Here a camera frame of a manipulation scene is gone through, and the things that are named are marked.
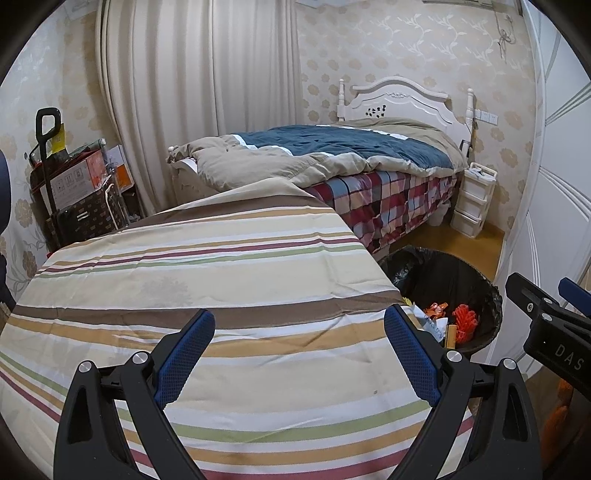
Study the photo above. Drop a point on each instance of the yellow tag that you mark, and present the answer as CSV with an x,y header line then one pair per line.
x,y
57,141

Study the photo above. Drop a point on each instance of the orange paper box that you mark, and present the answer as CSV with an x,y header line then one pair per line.
x,y
436,310

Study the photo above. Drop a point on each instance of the white tube with black cap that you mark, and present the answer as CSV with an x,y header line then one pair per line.
x,y
431,330

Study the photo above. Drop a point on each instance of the dark blue fan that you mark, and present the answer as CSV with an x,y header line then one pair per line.
x,y
3,198

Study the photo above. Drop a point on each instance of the white and orange box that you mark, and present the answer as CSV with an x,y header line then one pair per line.
x,y
121,168

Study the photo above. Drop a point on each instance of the white door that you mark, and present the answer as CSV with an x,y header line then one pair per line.
x,y
554,161

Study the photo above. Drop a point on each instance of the trash bin with black bag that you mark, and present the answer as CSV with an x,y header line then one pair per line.
x,y
457,281

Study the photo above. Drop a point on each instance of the yellow foam net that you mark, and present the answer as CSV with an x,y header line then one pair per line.
x,y
407,303

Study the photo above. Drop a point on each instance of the orange garment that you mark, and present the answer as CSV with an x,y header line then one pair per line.
x,y
556,415

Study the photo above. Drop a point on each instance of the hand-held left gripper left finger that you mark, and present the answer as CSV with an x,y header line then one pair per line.
x,y
184,357

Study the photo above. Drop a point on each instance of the orange foam net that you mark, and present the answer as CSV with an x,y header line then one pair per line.
x,y
464,323

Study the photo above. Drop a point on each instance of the dark patterned cart bag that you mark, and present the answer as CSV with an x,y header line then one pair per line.
x,y
87,217

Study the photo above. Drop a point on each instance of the striped cloth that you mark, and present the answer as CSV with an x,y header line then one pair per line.
x,y
207,277

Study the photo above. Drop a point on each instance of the dark bundle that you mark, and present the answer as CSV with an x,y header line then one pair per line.
x,y
74,152

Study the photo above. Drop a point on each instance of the white bed footboard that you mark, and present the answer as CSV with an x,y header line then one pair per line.
x,y
184,175

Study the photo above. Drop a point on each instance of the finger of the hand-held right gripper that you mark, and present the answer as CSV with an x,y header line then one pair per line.
x,y
531,295
577,297

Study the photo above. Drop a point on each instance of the cardboard box with orange end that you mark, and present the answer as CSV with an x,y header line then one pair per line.
x,y
76,180

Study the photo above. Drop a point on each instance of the white drawer unit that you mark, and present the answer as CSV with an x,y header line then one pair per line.
x,y
473,198

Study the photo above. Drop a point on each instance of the beige and teal quilt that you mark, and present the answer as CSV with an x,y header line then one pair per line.
x,y
323,147

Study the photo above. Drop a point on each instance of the striped beige curtain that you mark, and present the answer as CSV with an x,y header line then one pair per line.
x,y
198,92

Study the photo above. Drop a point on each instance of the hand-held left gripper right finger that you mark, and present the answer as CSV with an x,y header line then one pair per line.
x,y
411,357

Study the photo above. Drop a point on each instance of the plaid bedsheet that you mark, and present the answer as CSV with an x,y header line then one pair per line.
x,y
392,203

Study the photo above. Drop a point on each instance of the wall switch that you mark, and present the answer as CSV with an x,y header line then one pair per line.
x,y
487,117

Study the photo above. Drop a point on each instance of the small white bin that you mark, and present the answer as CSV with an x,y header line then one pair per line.
x,y
439,214

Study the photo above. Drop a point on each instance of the yellow tube with black cap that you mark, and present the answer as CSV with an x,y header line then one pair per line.
x,y
450,337

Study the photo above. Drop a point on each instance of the white bed headboard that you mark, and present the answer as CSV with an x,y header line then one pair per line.
x,y
401,104

